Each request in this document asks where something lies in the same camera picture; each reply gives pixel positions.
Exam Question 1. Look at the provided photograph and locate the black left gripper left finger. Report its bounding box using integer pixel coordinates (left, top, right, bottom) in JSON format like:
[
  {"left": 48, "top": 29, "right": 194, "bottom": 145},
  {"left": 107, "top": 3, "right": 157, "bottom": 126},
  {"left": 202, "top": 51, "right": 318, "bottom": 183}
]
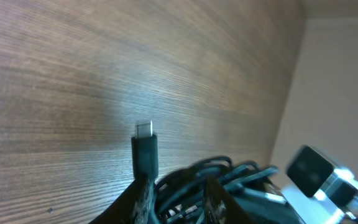
[{"left": 89, "top": 179, "right": 154, "bottom": 224}]

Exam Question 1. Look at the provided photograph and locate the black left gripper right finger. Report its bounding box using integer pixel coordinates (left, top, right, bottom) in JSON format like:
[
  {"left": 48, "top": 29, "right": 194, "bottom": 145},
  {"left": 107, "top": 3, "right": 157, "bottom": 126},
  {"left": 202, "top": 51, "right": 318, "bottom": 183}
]
[{"left": 203, "top": 176, "right": 254, "bottom": 224}]

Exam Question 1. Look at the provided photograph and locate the black USB cable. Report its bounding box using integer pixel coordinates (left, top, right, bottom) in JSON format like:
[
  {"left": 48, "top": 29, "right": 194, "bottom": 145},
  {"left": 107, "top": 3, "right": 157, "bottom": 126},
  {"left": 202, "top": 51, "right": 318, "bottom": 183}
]
[{"left": 131, "top": 120, "right": 291, "bottom": 224}]

